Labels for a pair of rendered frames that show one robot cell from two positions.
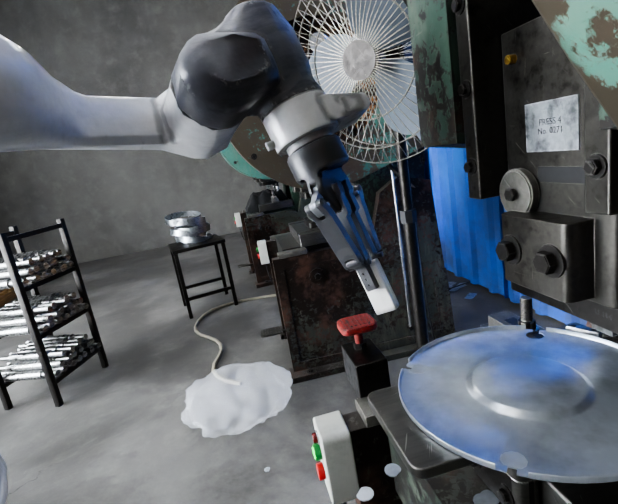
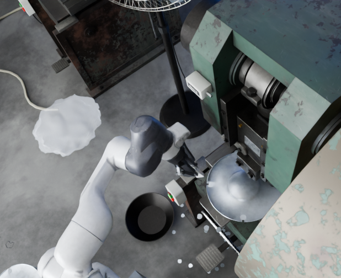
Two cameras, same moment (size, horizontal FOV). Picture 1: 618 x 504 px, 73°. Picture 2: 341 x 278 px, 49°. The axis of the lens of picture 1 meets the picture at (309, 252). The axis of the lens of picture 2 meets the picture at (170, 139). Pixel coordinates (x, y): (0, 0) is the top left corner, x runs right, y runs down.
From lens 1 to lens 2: 109 cm
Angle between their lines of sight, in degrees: 47
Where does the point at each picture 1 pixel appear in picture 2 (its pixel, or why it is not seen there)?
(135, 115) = (108, 174)
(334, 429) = (176, 190)
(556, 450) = (252, 211)
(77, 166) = not seen: outside the picture
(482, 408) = (233, 199)
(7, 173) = not seen: outside the picture
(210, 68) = (149, 171)
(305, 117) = (172, 154)
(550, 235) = (251, 170)
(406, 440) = (216, 217)
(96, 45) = not seen: outside the picture
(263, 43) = (158, 147)
